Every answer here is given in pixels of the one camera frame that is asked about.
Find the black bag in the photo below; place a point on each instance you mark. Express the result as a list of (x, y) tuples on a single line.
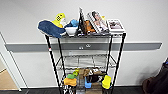
[(96, 78)]

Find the grey flat tray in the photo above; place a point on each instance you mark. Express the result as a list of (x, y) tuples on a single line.
[(80, 90)]

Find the yellow toy with print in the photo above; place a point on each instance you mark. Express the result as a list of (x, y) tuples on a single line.
[(59, 19)]

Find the white door frame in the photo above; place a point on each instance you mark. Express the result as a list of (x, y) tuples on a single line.
[(13, 63)]

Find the light blue soft toy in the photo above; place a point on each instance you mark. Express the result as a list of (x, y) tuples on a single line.
[(73, 22)]

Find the green toy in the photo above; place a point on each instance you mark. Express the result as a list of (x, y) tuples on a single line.
[(72, 74)]

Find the dark black white pack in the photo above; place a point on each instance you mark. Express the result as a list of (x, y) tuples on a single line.
[(69, 90)]

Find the yellow and blue toy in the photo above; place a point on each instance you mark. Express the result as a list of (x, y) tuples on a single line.
[(106, 82)]

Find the orange brown bag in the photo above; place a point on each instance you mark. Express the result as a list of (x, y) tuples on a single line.
[(89, 27)]

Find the small blue box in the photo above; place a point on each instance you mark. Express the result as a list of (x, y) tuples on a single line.
[(87, 83)]

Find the white picture box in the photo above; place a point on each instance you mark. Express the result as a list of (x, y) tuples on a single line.
[(116, 25)]

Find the black upright book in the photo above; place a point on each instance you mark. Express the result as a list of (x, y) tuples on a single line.
[(81, 21)]

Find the wall socket on band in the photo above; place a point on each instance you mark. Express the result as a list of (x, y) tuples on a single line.
[(84, 46)]

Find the white bowl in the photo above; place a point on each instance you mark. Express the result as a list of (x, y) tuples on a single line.
[(71, 31)]

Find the long grey wall band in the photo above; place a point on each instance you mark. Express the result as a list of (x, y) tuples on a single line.
[(30, 47)]

